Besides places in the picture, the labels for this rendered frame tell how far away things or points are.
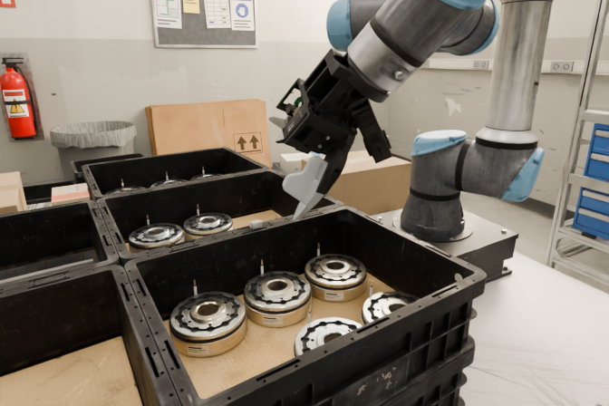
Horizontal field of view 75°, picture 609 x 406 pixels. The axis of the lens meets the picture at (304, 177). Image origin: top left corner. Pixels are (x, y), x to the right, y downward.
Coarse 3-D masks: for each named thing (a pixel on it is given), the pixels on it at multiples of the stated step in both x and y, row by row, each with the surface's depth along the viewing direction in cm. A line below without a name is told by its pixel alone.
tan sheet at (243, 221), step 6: (270, 210) 99; (246, 216) 96; (252, 216) 96; (258, 216) 96; (264, 216) 96; (270, 216) 96; (276, 216) 96; (234, 222) 92; (240, 222) 92; (246, 222) 92; (234, 228) 89
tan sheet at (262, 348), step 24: (384, 288) 66; (312, 312) 60; (336, 312) 60; (360, 312) 60; (264, 336) 55; (288, 336) 55; (192, 360) 51; (216, 360) 51; (240, 360) 51; (264, 360) 51; (288, 360) 51; (216, 384) 47
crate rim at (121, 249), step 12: (204, 180) 90; (216, 180) 91; (132, 192) 82; (144, 192) 83; (156, 192) 84; (336, 204) 76; (108, 216) 70; (288, 216) 70; (108, 228) 65; (240, 228) 65; (192, 240) 61; (204, 240) 61; (120, 252) 57; (144, 252) 57; (156, 252) 57; (120, 264) 57
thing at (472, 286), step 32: (288, 224) 67; (384, 224) 67; (160, 256) 56; (448, 256) 57; (448, 288) 49; (480, 288) 51; (160, 320) 43; (384, 320) 43; (416, 320) 45; (160, 352) 38; (320, 352) 38; (352, 352) 40; (192, 384) 34; (256, 384) 34; (288, 384) 36
